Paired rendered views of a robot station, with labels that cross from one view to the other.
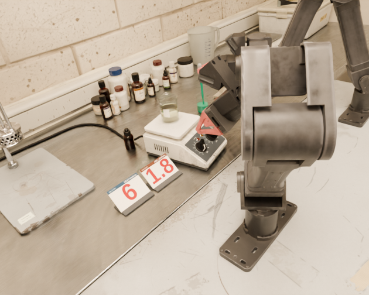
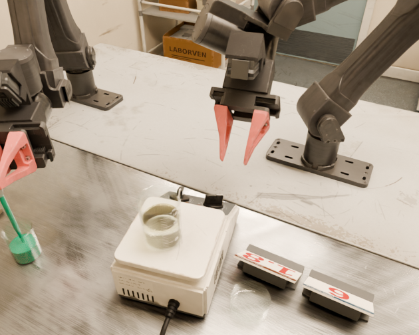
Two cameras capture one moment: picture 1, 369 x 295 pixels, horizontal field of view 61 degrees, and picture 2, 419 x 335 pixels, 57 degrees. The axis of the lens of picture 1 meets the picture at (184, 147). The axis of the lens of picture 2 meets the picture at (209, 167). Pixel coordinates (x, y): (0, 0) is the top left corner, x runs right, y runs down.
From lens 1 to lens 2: 0.90 m
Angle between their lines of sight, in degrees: 81
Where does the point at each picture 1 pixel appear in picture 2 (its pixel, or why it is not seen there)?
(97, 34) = not seen: outside the picture
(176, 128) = (196, 221)
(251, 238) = (336, 164)
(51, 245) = not seen: outside the picture
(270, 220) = not seen: hidden behind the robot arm
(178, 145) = (229, 223)
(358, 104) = (90, 86)
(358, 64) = (79, 38)
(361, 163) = (193, 104)
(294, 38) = (46, 32)
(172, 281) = not seen: outside the picture
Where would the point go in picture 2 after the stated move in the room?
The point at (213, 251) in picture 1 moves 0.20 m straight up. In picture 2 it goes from (365, 192) to (399, 94)
